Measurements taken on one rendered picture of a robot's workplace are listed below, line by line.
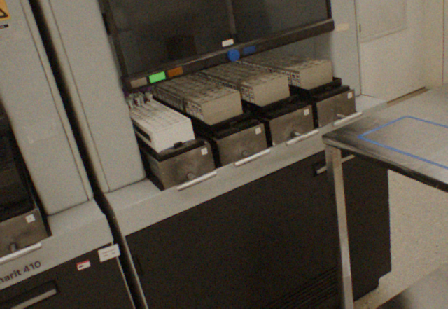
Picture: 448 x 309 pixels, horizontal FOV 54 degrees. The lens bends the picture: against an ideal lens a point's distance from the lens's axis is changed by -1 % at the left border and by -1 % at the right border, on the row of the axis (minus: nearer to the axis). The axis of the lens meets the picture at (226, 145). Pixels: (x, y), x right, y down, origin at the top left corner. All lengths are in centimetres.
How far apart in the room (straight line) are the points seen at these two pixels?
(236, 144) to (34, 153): 46
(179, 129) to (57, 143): 27
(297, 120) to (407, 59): 220
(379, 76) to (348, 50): 178
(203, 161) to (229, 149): 7
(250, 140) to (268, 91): 16
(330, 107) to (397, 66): 204
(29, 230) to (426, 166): 77
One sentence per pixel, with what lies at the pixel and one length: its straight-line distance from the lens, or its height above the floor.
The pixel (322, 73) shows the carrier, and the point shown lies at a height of 85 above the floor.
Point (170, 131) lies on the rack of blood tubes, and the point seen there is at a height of 85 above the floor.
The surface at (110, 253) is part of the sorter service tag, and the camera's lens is 107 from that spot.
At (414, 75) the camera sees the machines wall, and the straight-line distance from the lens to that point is 341.
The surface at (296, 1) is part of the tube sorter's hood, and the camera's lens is 123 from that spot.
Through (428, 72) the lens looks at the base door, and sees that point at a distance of 347.
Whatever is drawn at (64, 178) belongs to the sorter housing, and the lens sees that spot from 107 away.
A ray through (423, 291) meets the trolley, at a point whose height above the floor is 28.
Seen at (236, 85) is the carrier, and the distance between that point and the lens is 125.
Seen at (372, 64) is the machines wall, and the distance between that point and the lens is 309.
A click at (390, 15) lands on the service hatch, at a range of 314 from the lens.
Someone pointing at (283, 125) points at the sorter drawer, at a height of 78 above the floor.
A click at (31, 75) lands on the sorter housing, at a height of 105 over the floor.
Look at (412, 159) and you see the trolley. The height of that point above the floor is 82.
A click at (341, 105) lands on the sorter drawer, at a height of 77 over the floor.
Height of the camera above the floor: 121
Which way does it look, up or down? 23 degrees down
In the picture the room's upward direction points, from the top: 11 degrees counter-clockwise
